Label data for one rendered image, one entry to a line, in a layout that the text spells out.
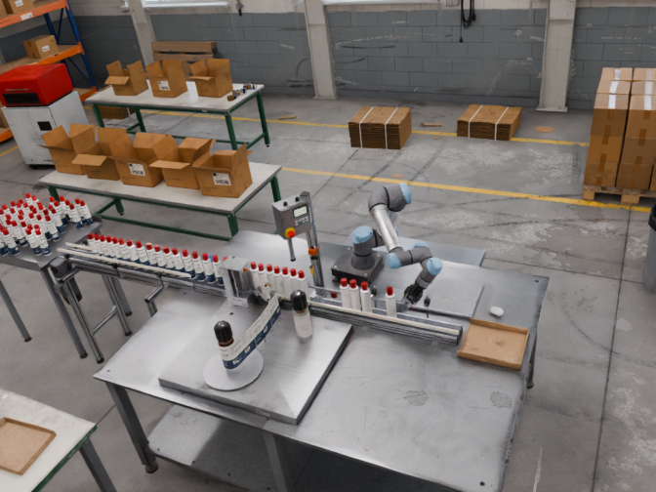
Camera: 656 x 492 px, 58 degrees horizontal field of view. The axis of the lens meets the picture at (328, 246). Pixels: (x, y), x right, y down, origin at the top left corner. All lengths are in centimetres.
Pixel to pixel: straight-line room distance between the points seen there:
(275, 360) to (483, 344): 106
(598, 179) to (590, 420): 270
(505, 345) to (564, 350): 129
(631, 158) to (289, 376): 396
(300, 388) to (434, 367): 67
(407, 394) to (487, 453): 46
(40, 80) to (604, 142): 623
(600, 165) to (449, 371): 341
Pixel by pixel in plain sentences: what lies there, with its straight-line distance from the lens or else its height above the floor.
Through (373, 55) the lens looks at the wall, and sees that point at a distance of 864.
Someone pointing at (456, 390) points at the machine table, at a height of 83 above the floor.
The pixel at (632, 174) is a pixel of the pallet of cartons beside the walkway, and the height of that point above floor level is 29.
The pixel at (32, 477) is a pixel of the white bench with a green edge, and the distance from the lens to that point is 317.
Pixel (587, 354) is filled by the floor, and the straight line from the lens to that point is 439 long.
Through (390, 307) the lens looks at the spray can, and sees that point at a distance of 313.
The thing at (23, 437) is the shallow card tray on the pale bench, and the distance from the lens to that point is 336.
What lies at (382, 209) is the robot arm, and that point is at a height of 144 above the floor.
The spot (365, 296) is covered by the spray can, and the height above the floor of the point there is 102.
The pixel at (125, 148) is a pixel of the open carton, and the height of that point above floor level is 105.
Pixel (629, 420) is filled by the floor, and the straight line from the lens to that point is 406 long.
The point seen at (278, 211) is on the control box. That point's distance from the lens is 311.
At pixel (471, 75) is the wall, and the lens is 828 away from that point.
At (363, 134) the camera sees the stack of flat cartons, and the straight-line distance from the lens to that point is 720.
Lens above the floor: 297
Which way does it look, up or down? 33 degrees down
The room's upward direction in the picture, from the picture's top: 8 degrees counter-clockwise
